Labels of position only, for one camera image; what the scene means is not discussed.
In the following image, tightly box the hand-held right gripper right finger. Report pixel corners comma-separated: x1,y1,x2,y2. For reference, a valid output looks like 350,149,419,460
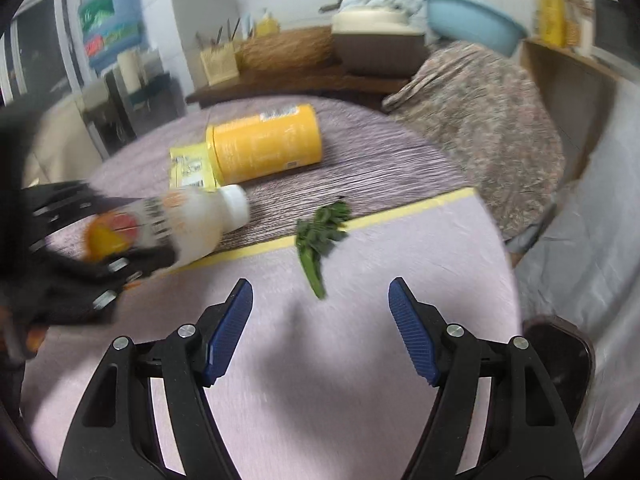
388,276,585,480

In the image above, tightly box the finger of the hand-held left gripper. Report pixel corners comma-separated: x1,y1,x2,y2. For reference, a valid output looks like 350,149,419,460
25,180,151,241
45,247,178,312

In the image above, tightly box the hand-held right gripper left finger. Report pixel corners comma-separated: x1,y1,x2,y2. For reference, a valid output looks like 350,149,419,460
57,278,254,480

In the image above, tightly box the white drink bottle orange label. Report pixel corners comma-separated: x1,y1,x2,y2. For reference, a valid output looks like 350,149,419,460
82,184,250,266

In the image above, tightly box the beige cloth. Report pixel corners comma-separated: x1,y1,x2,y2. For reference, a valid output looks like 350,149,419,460
22,95,108,186

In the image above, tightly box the water dispenser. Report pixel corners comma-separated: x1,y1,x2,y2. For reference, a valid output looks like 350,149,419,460
80,67,186,158

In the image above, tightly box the yellow snack packet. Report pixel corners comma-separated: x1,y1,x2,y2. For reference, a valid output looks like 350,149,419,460
169,142,223,192

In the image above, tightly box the yellow tape strip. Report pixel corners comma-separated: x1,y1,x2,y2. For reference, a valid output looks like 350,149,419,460
165,186,477,275

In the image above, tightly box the green vegetable leaf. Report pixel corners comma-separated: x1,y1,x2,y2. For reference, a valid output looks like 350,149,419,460
295,199,351,301

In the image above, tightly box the cream paper cup stack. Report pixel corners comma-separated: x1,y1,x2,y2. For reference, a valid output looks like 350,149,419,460
117,49,141,93

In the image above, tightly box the dark round stool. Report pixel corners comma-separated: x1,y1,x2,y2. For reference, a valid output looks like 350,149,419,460
522,315,596,411

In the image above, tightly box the window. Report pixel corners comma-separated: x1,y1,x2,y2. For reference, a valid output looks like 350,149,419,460
0,0,96,106

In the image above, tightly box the blue water jug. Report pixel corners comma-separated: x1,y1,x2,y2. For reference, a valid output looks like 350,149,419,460
77,0,142,71

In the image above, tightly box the yellow plastic canister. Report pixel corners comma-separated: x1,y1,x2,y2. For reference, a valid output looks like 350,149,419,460
206,104,323,186

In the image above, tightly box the white plastic cloth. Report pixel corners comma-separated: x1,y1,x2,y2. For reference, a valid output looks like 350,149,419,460
510,80,640,461

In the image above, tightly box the beige chopstick holder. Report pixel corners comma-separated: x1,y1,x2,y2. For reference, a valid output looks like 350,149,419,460
200,42,240,86

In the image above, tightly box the floral covered chair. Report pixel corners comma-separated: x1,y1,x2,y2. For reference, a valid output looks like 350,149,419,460
382,40,568,241

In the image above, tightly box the bunch of dark chopsticks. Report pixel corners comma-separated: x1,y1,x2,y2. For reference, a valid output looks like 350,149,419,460
195,17,243,51

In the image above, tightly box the wooden wash counter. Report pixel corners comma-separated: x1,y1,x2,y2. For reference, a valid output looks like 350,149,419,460
185,62,416,111

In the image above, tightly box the yellow soap pump bottle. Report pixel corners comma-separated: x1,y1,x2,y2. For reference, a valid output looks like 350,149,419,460
254,8,280,37

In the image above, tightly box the wooden side shelf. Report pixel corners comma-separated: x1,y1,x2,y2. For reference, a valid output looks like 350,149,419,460
520,37,618,181

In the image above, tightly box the brown bin cream lid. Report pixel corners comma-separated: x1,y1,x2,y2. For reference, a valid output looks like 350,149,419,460
331,7,430,75

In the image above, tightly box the light blue plastic basin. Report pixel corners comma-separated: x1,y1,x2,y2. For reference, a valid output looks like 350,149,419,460
424,0,530,58

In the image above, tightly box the glass jar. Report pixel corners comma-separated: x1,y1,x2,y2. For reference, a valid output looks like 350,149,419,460
562,0,593,51

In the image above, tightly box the tall yellow box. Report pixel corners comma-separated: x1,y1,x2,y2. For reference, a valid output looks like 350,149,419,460
537,0,566,46

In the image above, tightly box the white microwave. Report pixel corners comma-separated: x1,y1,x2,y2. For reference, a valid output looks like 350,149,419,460
590,0,626,63

